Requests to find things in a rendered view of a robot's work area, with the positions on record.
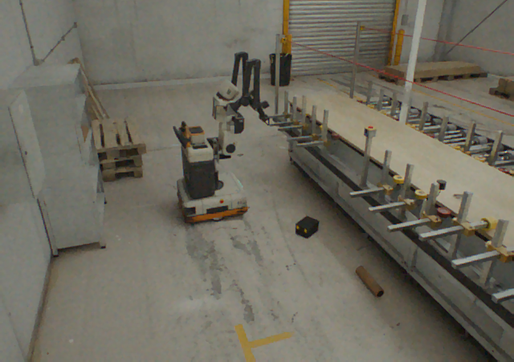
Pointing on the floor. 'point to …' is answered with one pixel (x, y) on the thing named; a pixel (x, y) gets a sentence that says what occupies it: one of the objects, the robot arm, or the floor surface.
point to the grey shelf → (65, 155)
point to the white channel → (414, 47)
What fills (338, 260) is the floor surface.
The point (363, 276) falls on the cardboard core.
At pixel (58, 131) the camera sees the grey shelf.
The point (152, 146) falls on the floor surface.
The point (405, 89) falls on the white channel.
